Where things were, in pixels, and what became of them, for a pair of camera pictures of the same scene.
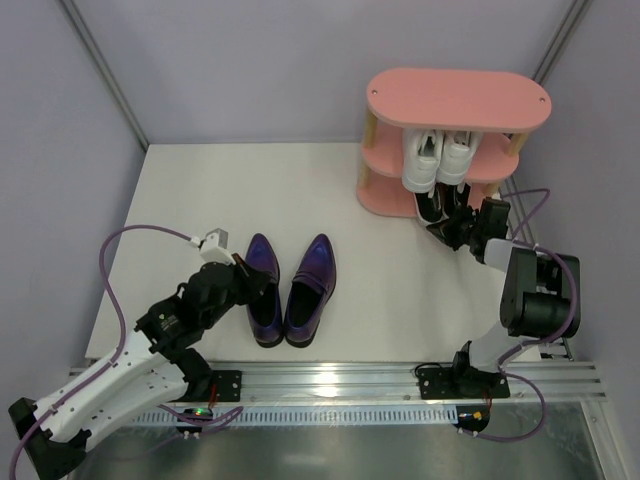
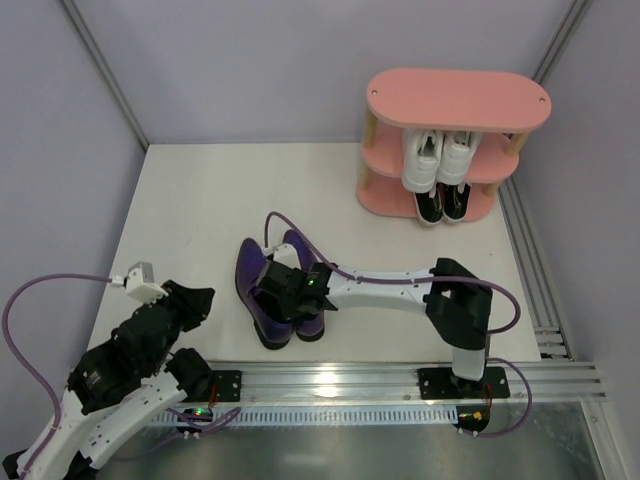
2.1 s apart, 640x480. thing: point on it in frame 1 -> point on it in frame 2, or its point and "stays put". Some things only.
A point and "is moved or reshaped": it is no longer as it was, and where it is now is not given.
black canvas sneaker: x=453 y=196 stays put
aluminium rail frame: x=562 y=384 stays put
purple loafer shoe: x=312 y=285 is moved or reshaped
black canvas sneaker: x=430 y=205 stays put
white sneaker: x=421 y=150 stays put
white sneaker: x=458 y=150 stays put
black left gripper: x=245 y=278 -> x=179 y=304
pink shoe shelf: x=502 y=105 stays put
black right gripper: x=463 y=226 -> x=279 y=288
